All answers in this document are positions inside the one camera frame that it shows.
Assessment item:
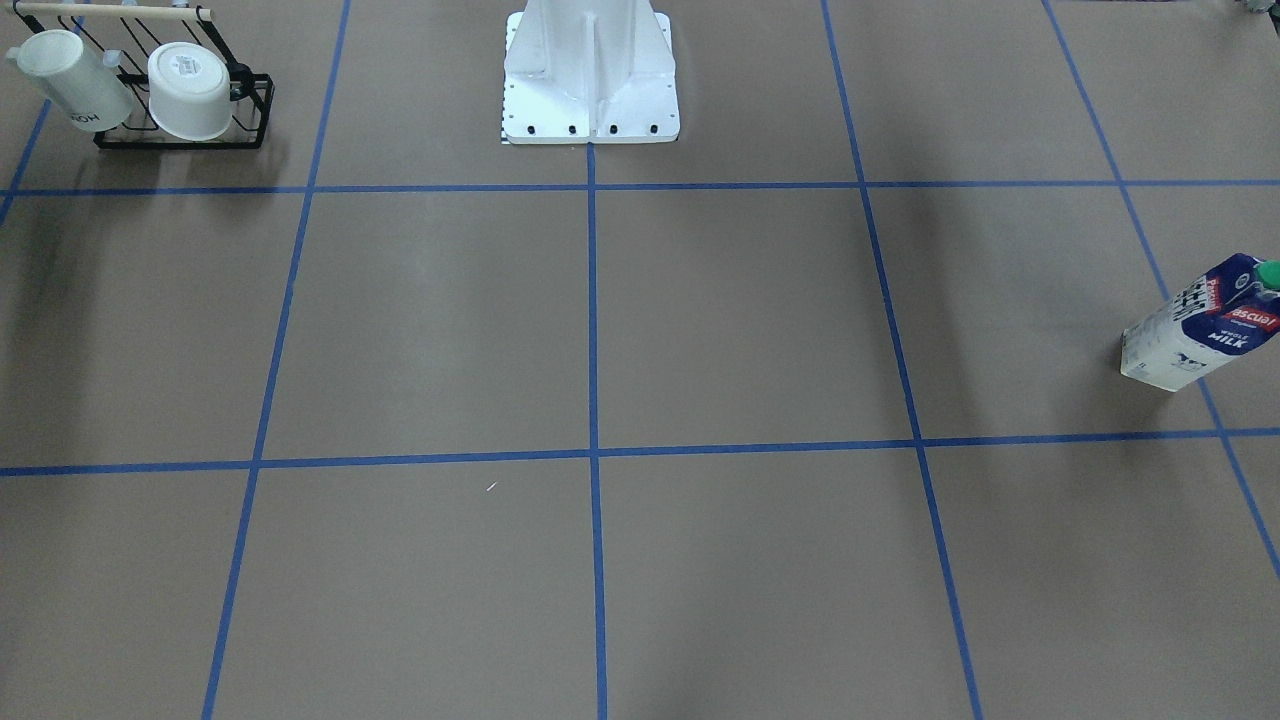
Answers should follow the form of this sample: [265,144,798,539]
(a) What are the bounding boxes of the blue white milk carton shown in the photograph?
[1119,252,1279,392]

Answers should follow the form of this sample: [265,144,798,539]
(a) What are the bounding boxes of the white mug on rack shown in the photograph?
[146,42,233,142]
[5,29,136,133]

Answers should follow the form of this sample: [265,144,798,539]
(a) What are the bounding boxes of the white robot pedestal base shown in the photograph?
[500,1,681,145]

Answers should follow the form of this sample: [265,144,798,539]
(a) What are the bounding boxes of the black wire mug rack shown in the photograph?
[3,1,275,150]

